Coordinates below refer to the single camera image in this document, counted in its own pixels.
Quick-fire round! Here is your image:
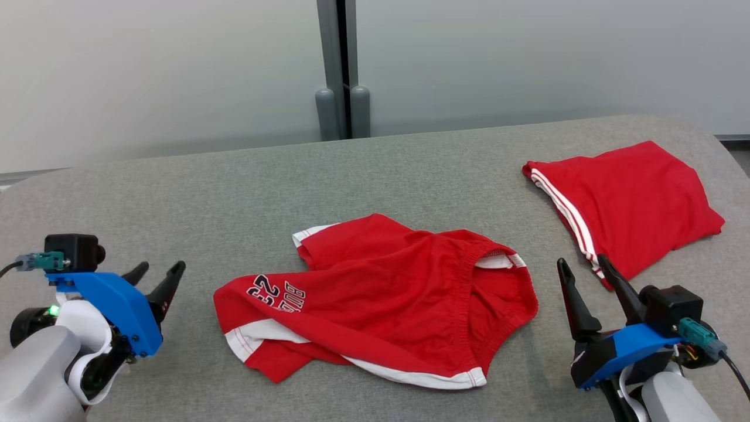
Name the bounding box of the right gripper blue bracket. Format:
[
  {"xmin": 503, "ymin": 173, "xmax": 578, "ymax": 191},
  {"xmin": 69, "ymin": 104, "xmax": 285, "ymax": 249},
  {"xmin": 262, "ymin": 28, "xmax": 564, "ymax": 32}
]
[{"xmin": 557, "ymin": 254, "xmax": 683, "ymax": 422}]

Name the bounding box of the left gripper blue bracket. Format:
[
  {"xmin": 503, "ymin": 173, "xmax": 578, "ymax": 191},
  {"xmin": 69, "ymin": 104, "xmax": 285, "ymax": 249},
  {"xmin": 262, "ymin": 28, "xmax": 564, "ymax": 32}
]
[{"xmin": 46, "ymin": 261, "xmax": 186, "ymax": 405}]

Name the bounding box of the red basketball jersey white trim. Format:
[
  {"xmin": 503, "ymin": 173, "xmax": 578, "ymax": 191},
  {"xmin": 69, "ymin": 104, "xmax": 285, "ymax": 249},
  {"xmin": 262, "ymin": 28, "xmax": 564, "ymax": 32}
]
[{"xmin": 521, "ymin": 139, "xmax": 726, "ymax": 292}]

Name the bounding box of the red basketball shorts white trim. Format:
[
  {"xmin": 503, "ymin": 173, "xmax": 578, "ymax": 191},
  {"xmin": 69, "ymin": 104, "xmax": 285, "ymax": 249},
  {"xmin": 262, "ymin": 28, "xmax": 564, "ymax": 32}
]
[{"xmin": 213, "ymin": 213, "xmax": 540, "ymax": 390}]

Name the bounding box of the grey rounded partition foot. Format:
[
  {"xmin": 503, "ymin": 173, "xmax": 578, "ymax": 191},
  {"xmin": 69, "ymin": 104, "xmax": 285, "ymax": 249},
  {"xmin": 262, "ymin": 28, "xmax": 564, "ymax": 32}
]
[
  {"xmin": 350, "ymin": 86, "xmax": 371, "ymax": 139},
  {"xmin": 315, "ymin": 88, "xmax": 339, "ymax": 142}
]

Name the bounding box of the grey partition post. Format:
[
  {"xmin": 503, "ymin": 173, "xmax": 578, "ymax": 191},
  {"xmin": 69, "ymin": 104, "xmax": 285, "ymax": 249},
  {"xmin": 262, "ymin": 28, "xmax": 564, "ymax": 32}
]
[{"xmin": 316, "ymin": 0, "xmax": 359, "ymax": 140}]

